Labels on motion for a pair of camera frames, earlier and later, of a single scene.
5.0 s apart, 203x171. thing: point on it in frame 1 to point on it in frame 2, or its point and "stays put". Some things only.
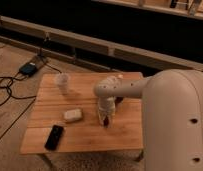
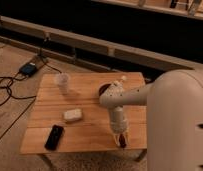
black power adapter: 28,69 stays put
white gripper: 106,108 to 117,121
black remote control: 53,137 stays put
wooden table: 69,122 stays put
